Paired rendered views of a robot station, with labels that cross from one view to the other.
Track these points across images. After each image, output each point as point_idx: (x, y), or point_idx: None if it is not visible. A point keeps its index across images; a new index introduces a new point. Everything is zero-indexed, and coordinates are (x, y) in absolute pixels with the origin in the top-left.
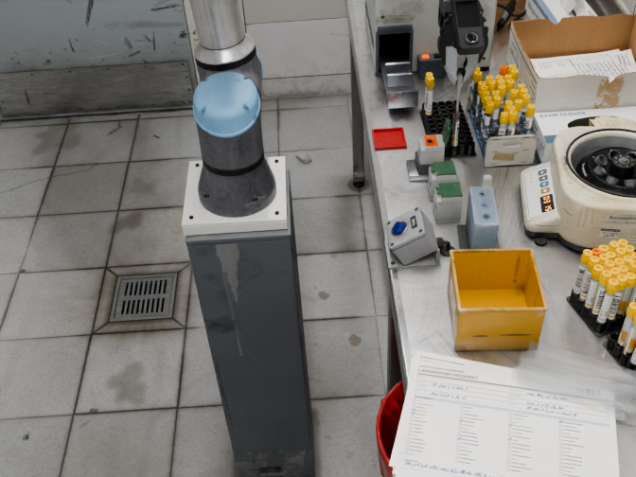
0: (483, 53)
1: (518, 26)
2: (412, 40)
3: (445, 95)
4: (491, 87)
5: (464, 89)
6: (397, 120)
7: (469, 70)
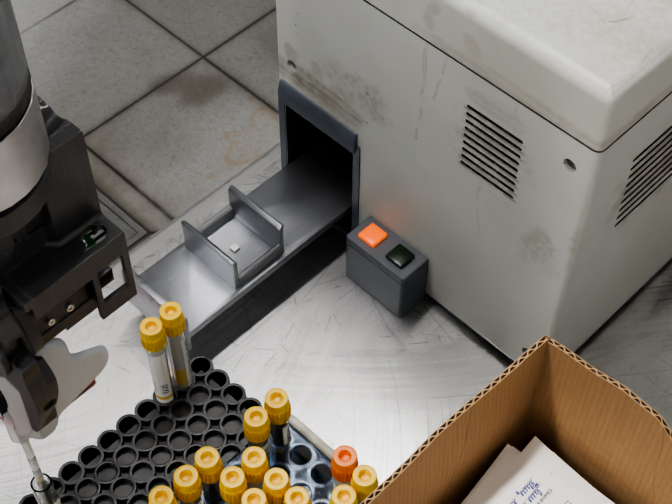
0: (34, 419)
1: (562, 365)
2: (356, 171)
3: (325, 370)
4: (222, 490)
5: (388, 393)
6: (127, 345)
7: (21, 426)
